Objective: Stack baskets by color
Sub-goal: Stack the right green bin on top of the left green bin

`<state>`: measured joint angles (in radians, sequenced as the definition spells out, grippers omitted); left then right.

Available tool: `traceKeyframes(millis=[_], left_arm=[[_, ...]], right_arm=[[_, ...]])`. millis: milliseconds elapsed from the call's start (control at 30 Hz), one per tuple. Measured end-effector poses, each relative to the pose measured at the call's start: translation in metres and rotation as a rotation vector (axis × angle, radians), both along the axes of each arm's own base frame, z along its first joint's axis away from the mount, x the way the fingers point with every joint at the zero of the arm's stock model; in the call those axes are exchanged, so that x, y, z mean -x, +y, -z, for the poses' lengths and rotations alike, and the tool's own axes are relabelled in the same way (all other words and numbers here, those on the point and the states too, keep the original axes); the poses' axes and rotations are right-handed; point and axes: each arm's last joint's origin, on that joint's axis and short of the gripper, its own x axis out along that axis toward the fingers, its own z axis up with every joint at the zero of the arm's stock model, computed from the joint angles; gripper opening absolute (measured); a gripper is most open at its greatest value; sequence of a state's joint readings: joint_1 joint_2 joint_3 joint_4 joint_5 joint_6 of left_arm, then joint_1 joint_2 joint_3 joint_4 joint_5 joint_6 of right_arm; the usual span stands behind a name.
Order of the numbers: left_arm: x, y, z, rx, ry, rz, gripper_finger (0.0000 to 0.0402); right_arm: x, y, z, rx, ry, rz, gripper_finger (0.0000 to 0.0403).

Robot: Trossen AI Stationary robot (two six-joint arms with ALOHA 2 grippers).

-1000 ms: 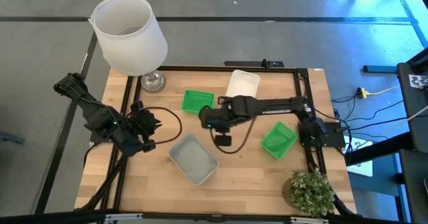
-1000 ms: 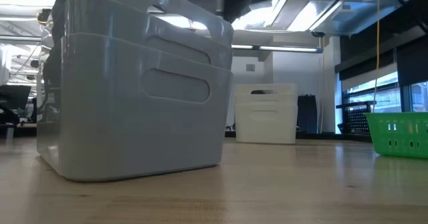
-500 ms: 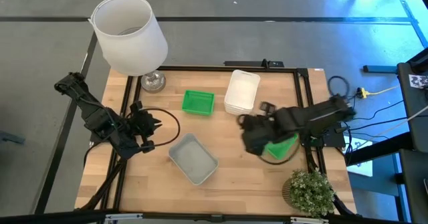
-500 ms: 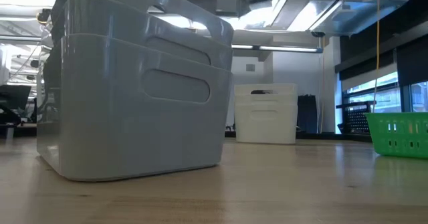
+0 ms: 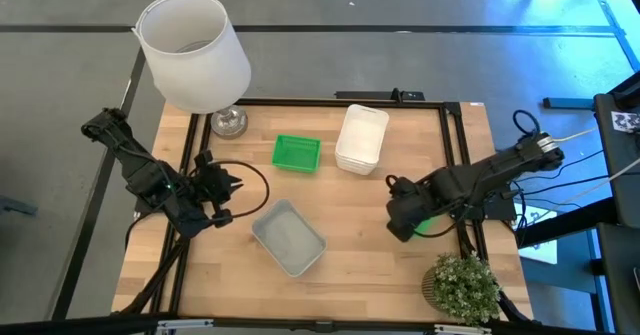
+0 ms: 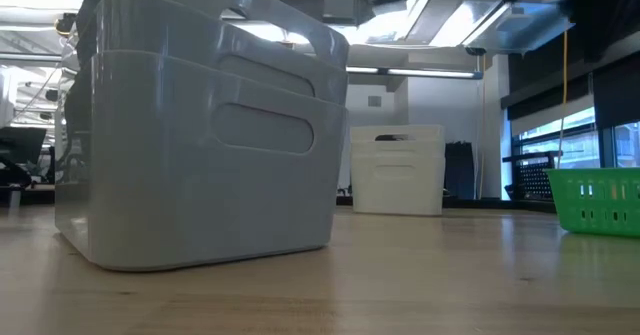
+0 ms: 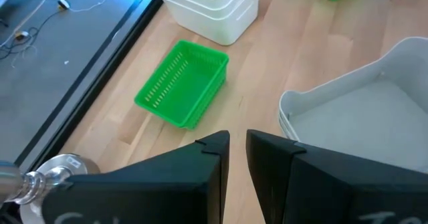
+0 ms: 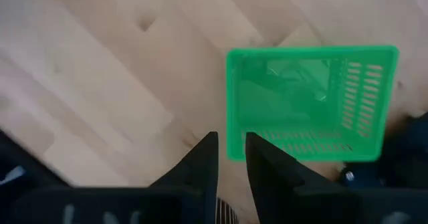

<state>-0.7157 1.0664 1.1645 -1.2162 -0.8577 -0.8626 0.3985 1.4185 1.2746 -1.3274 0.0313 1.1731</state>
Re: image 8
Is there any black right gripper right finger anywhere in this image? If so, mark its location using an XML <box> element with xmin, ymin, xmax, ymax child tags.
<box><xmin>245</xmin><ymin>132</ymin><xmax>339</xmax><ymax>224</ymax></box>

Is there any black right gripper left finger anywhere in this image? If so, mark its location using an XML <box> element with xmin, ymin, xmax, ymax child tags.
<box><xmin>149</xmin><ymin>131</ymin><xmax>220</xmax><ymax>224</ymax></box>

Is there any green plastic slotted basket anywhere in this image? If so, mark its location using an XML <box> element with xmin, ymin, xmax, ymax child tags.
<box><xmin>226</xmin><ymin>45</ymin><xmax>400</xmax><ymax>162</ymax></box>

